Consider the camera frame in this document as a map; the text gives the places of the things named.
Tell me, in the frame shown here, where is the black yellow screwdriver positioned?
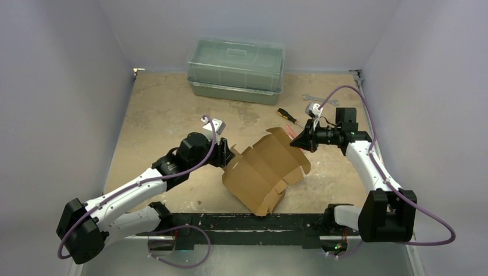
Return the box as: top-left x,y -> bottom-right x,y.
277,108 -> 304,128

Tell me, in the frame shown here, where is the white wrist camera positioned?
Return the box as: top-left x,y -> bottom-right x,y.
201,116 -> 226,144
305,102 -> 323,130

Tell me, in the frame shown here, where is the aluminium frame rail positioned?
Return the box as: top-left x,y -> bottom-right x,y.
68,228 -> 426,276

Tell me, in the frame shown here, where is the red pen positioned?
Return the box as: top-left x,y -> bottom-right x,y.
284,124 -> 296,140

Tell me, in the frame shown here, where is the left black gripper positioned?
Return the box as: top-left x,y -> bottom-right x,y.
188,133 -> 234,171

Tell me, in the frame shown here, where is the brown cardboard box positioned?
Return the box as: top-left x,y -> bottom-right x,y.
222,127 -> 311,217

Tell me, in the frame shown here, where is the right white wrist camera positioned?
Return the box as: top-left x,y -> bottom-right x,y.
305,102 -> 323,130

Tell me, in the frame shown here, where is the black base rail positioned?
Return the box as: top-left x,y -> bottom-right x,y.
147,213 -> 359,250

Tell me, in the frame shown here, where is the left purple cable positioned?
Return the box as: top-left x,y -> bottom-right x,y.
57,114 -> 218,260

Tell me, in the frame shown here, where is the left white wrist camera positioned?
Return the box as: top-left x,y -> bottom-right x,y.
201,116 -> 226,144

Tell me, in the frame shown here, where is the silver wrench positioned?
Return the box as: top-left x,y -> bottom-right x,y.
302,94 -> 340,106

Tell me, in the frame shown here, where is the green plastic storage box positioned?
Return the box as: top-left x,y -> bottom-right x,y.
186,37 -> 285,105

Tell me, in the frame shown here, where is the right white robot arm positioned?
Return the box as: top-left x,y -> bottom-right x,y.
290,103 -> 417,242

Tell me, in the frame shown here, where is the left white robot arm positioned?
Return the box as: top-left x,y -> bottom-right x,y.
56,132 -> 235,265

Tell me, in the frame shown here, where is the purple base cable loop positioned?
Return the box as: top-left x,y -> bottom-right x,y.
147,224 -> 212,269

